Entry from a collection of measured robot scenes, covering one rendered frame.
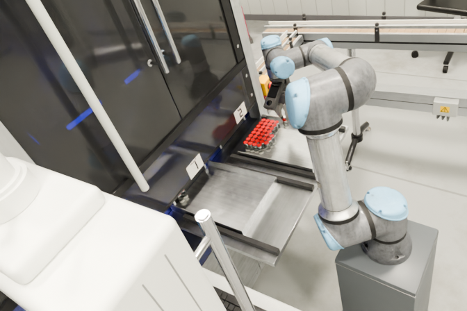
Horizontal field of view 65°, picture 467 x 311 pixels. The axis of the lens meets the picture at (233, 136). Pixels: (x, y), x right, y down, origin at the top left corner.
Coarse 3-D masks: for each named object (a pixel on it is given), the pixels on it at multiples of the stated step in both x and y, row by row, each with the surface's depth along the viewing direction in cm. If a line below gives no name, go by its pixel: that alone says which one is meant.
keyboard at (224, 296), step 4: (216, 288) 120; (216, 292) 118; (220, 292) 117; (224, 292) 118; (220, 296) 116; (224, 296) 116; (228, 296) 115; (232, 296) 116; (220, 300) 115; (224, 300) 115; (228, 300) 114; (232, 300) 114; (236, 300) 114; (224, 304) 114; (228, 304) 113; (232, 304) 114; (236, 304) 113; (228, 308) 112; (232, 308) 112; (236, 308) 112; (240, 308) 112; (256, 308) 110; (260, 308) 111
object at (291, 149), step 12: (276, 120) 168; (288, 120) 164; (288, 132) 161; (276, 144) 157; (288, 144) 155; (300, 144) 153; (252, 156) 152; (264, 156) 153; (276, 156) 151; (288, 156) 149; (300, 156) 148; (300, 168) 140; (312, 168) 136
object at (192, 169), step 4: (196, 156) 138; (200, 156) 140; (192, 160) 136; (196, 160) 138; (200, 160) 140; (192, 164) 137; (200, 164) 140; (188, 168) 135; (192, 168) 137; (196, 168) 139; (200, 168) 141; (188, 172) 135; (192, 172) 137; (196, 172) 139; (192, 176) 138
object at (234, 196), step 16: (208, 160) 155; (208, 176) 152; (224, 176) 150; (240, 176) 148; (256, 176) 144; (272, 176) 138; (192, 192) 148; (208, 192) 145; (224, 192) 143; (240, 192) 141; (256, 192) 139; (176, 208) 140; (192, 208) 141; (208, 208) 139; (224, 208) 137; (240, 208) 135; (256, 208) 129; (224, 224) 127; (240, 224) 129
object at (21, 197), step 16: (0, 160) 50; (0, 176) 50; (16, 176) 52; (32, 176) 54; (0, 192) 50; (16, 192) 51; (32, 192) 53; (0, 208) 50; (16, 208) 51; (0, 224) 51
